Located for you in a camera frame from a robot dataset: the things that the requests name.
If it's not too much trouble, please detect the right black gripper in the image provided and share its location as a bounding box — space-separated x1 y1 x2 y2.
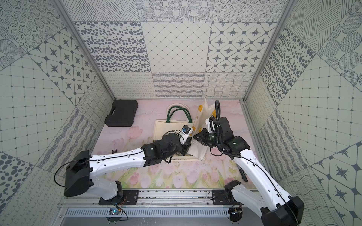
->
193 128 223 149

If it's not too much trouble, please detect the green handled floral tote bag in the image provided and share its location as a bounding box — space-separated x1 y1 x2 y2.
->
149 105 206 162

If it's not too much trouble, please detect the yellow handled illustrated tote bag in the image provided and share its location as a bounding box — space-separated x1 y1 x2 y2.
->
187 98 218 161

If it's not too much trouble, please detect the starry night canvas tote bag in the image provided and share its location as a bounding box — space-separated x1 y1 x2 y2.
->
167 103 190 111

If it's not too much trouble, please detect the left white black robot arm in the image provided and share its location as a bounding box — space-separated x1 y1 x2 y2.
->
64 131 192 201

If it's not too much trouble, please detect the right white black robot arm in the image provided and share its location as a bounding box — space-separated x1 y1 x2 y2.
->
194 116 304 226

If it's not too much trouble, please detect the black plastic tool case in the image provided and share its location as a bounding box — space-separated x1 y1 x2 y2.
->
105 100 138 127

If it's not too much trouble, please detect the right small circuit board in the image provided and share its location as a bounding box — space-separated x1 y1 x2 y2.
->
229 207 243 222

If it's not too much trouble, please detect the small circuit board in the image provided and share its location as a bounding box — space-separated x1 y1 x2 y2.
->
229 207 243 222
108 208 121 216

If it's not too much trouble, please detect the left small circuit board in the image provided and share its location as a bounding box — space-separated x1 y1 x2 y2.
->
108 208 121 216

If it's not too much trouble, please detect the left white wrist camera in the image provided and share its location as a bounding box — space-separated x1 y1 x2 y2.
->
181 125 193 140

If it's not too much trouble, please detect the aluminium rail frame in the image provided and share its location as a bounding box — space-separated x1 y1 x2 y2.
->
56 187 292 208

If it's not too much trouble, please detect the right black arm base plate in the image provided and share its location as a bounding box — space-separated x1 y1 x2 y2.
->
210 189 244 205

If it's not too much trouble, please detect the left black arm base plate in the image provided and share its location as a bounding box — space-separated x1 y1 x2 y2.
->
98 190 140 206

